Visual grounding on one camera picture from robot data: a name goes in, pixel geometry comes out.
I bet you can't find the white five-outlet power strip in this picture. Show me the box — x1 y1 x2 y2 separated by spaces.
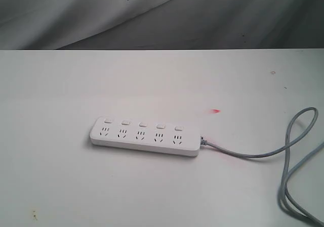
90 117 201 157

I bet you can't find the grey backdrop cloth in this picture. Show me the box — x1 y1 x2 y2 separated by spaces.
1 0 323 50

